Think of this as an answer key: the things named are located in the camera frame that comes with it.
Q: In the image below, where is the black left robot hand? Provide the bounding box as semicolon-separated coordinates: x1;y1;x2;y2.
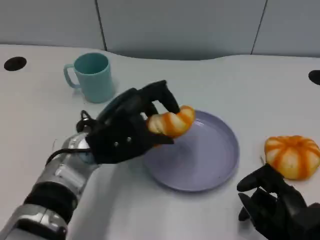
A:
86;79;181;166

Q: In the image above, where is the lilac plate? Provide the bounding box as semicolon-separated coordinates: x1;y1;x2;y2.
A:
142;109;240;193

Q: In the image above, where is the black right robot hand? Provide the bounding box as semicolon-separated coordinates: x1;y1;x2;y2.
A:
236;163;320;240

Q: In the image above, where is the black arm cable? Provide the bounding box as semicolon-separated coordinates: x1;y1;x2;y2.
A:
45;109;98;166

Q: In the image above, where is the black table cable grommet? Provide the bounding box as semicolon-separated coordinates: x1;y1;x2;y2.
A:
3;56;28;72
308;69;320;86

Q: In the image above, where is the twisted orange white bread roll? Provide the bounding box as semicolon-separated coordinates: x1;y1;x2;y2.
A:
146;104;196;140

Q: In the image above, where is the pale green mug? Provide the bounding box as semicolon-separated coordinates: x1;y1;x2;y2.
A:
63;52;116;104

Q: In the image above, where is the round orange white bread roll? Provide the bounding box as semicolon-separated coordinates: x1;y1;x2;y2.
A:
264;134;320;181

